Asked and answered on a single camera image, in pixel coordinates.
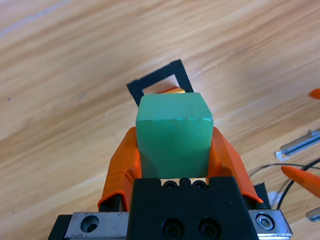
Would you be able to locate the black tape patch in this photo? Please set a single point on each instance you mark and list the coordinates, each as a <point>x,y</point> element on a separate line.
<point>263,195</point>

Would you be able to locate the red wooden cube block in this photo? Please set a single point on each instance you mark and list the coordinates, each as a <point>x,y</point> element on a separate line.
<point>171,89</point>

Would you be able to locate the yellow wooden cube block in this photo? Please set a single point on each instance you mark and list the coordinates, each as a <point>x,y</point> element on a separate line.
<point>180,91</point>

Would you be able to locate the long aluminium profile rail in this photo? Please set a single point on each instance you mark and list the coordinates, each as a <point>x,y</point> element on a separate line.
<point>300,145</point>

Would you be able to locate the short aluminium profile piece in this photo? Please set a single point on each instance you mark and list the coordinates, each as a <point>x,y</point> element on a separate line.
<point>314,215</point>

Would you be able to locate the white paper scrap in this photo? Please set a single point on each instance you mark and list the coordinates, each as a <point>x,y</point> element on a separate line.
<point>274,200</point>

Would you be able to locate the black tape square outline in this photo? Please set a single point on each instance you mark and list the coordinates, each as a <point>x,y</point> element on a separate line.
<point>155,77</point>

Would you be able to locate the green wooden cube block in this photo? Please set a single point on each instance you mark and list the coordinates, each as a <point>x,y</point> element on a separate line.
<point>175,130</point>

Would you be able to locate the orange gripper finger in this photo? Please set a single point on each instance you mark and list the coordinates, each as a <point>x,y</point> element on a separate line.
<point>120,165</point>
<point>305,181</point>
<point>230,165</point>
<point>315,93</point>

